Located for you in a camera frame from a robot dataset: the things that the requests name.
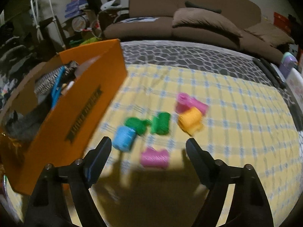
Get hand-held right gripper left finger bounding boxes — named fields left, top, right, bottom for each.
left=24, top=136, right=112, bottom=227

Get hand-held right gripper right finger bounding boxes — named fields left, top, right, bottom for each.
left=186, top=138, right=275, bottom=227

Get blue hair roller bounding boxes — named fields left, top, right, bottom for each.
left=112, top=126, right=137, bottom=151

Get orange hair roller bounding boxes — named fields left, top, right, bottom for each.
left=177, top=107, right=204, bottom=136

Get pink plastic cup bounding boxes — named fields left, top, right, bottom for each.
left=139, top=147, right=169, bottom=170

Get green hair roller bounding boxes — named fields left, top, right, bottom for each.
left=125, top=117, right=152, bottom=136
left=151, top=112, right=171, bottom=136

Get pink hair roller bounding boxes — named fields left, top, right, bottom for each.
left=175, top=93, right=209, bottom=114

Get orange cardboard box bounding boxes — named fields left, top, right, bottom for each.
left=0, top=38, right=128, bottom=195

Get yellow checkered blanket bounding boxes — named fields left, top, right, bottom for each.
left=0, top=64, right=303, bottom=227

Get grey knit cloth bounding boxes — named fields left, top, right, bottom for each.
left=5, top=95, right=55, bottom=140

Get blue plastic clip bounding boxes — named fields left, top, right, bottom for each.
left=51, top=67, right=68, bottom=110

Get zebra striped cloth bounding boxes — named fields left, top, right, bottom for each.
left=34, top=61, right=80, bottom=95

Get grey patterned blanket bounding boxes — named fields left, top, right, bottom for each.
left=119, top=41, right=296, bottom=114

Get white box with pink print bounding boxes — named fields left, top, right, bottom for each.
left=286, top=68, right=303, bottom=95

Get purple plastic container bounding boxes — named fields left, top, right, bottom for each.
left=279, top=51, right=298, bottom=79

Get large brown cushion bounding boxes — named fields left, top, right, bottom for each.
left=172, top=8, right=243, bottom=38

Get round tin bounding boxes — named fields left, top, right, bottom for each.
left=71, top=16, right=86, bottom=32

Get pile of dark clothes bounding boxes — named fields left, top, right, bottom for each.
left=0, top=21, right=41, bottom=81

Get flat brown cushion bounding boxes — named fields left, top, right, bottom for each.
left=245, top=23, right=295, bottom=48

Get papers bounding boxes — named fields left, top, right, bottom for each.
left=119, top=16, right=159, bottom=23

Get stack of blue boxes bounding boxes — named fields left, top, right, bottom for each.
left=64, top=0, right=88, bottom=18

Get white plastic device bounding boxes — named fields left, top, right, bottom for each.
left=101, top=0, right=122, bottom=11

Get red box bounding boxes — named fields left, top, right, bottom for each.
left=273, top=12, right=293, bottom=32

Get wide black box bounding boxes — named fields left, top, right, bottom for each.
left=86, top=0, right=103, bottom=11

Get white pipe rack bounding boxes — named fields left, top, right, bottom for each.
left=29, top=0, right=67, bottom=50

